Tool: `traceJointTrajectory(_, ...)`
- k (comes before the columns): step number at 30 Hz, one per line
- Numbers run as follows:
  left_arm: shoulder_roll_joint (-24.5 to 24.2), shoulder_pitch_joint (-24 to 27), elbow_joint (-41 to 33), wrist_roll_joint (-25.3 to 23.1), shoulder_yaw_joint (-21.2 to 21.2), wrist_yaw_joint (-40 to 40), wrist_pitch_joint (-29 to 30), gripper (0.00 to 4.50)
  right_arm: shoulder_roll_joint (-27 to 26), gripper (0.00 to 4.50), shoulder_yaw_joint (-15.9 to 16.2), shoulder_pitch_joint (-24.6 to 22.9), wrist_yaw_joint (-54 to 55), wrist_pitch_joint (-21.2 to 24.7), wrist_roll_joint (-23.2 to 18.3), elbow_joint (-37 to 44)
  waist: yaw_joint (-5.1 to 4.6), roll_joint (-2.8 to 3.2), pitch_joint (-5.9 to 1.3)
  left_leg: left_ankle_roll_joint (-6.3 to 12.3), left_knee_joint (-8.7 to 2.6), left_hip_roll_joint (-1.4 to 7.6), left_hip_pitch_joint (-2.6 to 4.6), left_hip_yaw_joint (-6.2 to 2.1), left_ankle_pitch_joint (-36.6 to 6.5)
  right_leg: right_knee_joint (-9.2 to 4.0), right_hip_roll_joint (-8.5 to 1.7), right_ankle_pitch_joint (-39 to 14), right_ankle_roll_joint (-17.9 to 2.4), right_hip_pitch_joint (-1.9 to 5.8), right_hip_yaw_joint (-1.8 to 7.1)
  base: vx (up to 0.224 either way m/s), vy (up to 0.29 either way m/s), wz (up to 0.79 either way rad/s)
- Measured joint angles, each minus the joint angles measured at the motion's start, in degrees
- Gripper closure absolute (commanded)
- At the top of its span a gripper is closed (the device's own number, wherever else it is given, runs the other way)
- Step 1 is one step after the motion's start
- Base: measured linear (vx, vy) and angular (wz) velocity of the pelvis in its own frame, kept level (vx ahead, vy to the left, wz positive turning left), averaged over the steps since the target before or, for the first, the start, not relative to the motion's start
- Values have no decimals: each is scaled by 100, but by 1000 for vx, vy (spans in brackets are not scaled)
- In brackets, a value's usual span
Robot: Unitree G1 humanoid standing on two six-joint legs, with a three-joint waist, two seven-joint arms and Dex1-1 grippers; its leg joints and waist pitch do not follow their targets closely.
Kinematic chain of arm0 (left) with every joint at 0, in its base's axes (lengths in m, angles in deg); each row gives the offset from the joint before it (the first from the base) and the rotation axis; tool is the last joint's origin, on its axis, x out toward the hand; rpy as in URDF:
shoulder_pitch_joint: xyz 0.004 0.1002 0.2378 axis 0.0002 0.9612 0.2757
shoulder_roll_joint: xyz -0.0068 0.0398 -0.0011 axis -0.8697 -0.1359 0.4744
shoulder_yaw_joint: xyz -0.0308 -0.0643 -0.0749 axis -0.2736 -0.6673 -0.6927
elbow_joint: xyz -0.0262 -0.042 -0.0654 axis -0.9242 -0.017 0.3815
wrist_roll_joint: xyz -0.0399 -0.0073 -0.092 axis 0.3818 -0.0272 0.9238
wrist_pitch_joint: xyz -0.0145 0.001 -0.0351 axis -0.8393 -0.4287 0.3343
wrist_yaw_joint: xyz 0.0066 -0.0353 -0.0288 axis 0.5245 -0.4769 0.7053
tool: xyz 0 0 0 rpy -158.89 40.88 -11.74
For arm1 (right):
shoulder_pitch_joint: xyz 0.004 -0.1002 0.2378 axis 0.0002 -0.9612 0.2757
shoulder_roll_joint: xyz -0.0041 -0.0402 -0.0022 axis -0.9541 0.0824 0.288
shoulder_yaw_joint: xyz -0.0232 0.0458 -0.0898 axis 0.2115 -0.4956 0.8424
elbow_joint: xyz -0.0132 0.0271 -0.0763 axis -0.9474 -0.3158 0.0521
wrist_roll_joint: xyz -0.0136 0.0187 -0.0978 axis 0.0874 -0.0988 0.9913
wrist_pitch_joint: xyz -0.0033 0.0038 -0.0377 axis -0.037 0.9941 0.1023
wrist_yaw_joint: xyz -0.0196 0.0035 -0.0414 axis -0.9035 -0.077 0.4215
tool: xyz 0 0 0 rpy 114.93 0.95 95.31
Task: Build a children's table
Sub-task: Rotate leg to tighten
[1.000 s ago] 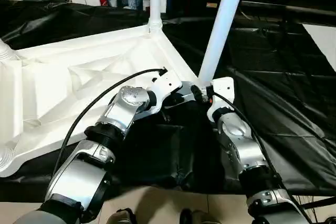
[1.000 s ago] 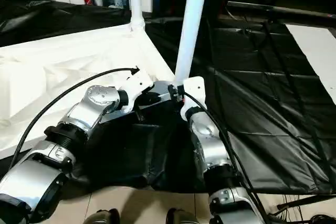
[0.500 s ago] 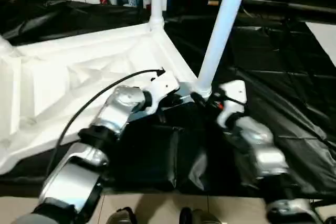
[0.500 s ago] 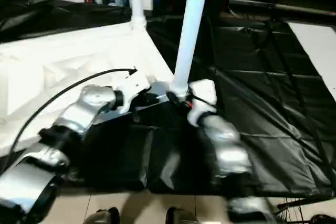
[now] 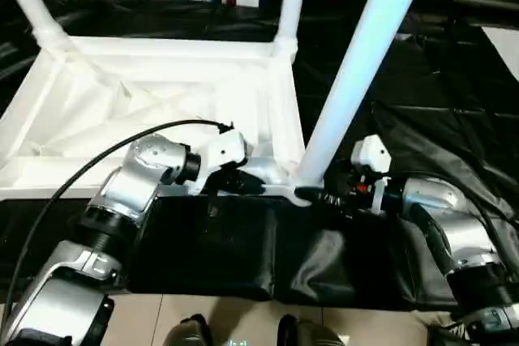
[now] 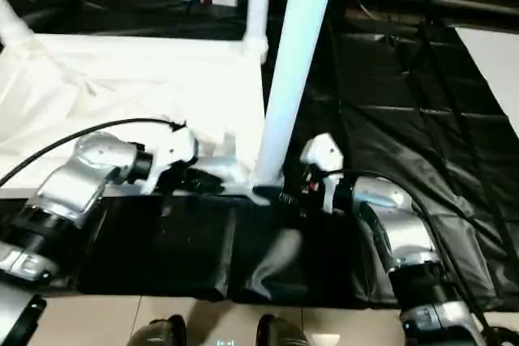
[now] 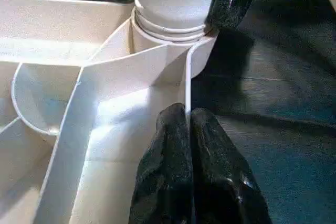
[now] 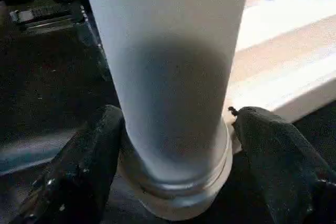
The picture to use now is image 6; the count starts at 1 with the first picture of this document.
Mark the white plastic stool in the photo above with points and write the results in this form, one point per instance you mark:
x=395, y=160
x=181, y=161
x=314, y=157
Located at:
x=121, y=78

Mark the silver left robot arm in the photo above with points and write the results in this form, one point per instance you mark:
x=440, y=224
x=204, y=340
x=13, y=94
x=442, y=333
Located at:
x=89, y=159

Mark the dark rounded robot body part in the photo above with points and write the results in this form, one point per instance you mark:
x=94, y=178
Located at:
x=160, y=334
x=281, y=331

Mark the black glossy mat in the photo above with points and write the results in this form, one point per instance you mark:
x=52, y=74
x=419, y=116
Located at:
x=405, y=99

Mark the white flat board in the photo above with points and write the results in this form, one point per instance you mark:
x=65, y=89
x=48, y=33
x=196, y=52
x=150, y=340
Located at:
x=494, y=62

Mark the black horizontal bar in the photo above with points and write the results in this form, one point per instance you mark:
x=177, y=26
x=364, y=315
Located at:
x=446, y=1

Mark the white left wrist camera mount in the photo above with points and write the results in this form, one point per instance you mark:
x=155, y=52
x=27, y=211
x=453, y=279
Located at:
x=178, y=147

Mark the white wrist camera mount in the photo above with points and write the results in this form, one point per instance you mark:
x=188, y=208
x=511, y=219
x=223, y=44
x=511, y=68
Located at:
x=178, y=147
x=320, y=151

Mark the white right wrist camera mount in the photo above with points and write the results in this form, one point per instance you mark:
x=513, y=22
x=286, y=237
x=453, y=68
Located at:
x=320, y=151

